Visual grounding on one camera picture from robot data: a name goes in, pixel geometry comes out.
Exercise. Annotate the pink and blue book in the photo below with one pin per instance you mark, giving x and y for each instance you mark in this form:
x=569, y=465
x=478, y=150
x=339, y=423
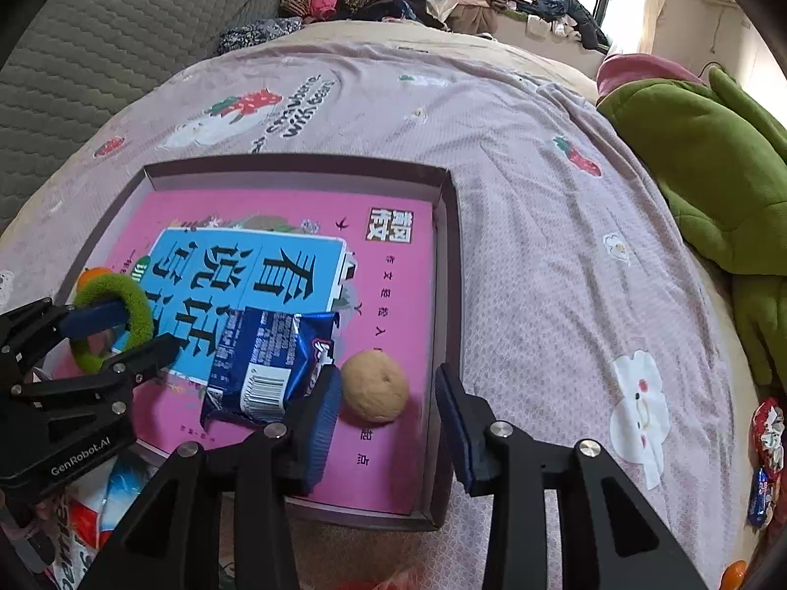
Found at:
x=393, y=258

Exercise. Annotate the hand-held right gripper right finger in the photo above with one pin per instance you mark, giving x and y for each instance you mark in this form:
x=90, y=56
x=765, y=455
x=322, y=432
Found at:
x=458, y=436

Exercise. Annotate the blue patterned cloth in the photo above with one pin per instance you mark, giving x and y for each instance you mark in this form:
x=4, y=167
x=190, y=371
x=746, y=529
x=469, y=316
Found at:
x=258, y=34

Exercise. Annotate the grey quilted headboard cover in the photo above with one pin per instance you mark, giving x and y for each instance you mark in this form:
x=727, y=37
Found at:
x=92, y=74

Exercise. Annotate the red candy wrapper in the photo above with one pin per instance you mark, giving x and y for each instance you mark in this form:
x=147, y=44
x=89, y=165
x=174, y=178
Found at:
x=770, y=430

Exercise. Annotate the pile of dark clothes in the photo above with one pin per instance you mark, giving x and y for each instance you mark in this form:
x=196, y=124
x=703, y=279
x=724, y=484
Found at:
x=553, y=3

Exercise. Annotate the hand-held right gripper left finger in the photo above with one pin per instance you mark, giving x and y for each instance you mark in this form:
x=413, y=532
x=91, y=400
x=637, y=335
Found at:
x=323, y=424

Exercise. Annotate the red and white surprise egg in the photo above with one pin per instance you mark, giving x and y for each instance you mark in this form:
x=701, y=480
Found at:
x=92, y=522

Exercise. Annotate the small orange fruit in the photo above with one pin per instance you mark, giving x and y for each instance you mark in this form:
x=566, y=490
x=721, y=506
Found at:
x=735, y=574

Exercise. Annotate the green fuzzy scrunchie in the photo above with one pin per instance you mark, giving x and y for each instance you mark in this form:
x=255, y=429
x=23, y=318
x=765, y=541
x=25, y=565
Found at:
x=132, y=301

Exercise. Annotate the shallow grey cardboard box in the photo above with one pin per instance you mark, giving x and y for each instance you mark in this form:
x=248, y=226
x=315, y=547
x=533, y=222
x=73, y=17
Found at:
x=446, y=319

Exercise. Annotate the pink strawberry printed blanket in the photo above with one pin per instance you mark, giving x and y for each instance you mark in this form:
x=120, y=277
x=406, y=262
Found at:
x=522, y=227

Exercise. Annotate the tangerine with green leaf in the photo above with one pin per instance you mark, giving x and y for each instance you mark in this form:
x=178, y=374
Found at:
x=93, y=275

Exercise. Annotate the green fleece blanket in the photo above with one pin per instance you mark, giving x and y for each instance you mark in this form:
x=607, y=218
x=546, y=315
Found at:
x=707, y=166

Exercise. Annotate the pink cloth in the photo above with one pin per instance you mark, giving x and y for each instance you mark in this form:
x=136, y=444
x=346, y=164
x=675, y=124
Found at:
x=633, y=70

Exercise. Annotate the walnut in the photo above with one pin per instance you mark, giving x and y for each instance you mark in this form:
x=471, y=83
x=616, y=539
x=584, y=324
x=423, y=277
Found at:
x=375, y=387

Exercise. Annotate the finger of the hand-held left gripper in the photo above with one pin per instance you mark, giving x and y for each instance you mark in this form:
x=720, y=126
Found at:
x=92, y=318
x=141, y=357

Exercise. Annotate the cream bed sheet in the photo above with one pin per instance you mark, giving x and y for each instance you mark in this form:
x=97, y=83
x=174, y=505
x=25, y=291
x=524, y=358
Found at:
x=381, y=34

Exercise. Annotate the blue cookie packet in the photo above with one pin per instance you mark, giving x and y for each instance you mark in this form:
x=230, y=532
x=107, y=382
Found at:
x=264, y=350

